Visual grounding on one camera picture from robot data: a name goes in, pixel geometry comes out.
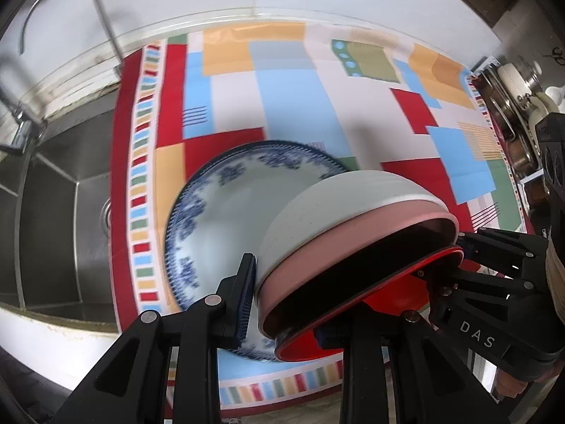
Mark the colourful patterned tablecloth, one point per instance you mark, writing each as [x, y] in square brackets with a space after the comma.
[371, 99]

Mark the red and black bowl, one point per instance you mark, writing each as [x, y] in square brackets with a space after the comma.
[382, 275]

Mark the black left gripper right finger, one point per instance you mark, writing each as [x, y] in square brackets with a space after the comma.
[399, 366]

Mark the cream pot with glass lid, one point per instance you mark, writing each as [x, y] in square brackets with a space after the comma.
[522, 81]

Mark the right hand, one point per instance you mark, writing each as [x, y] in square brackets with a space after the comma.
[508, 386]

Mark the steel kitchen sink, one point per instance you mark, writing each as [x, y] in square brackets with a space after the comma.
[55, 211]

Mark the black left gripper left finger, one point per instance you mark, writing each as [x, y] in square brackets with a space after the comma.
[129, 383]

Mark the pink bowl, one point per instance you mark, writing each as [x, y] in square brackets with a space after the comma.
[278, 281]

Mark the metal pot rack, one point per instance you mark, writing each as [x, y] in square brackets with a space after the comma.
[511, 126]

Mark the blue floral white plate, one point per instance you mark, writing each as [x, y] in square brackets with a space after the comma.
[225, 209]

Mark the white bowl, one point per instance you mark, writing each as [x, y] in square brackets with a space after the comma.
[329, 203]

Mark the cream kettle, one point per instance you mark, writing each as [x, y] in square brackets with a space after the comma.
[541, 105]

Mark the black scissors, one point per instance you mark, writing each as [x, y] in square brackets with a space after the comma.
[557, 55]

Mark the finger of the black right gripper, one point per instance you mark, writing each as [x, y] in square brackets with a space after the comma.
[504, 251]
[455, 286]

